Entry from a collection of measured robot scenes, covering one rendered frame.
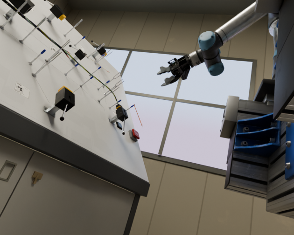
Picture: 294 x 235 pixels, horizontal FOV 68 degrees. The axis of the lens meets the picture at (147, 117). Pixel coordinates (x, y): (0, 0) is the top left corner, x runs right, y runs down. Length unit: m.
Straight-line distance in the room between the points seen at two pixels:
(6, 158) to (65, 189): 0.23
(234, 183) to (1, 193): 0.64
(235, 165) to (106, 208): 0.59
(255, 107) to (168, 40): 2.45
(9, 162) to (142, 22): 2.96
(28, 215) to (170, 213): 1.47
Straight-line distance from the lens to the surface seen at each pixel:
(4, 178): 0.78
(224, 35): 1.08
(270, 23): 1.27
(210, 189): 2.13
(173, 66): 1.22
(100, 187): 0.96
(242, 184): 0.63
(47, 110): 0.82
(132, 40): 3.21
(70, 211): 0.90
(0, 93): 0.75
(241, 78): 2.65
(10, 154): 0.77
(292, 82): 0.25
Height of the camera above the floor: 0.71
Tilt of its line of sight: 24 degrees up
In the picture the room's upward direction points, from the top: 18 degrees clockwise
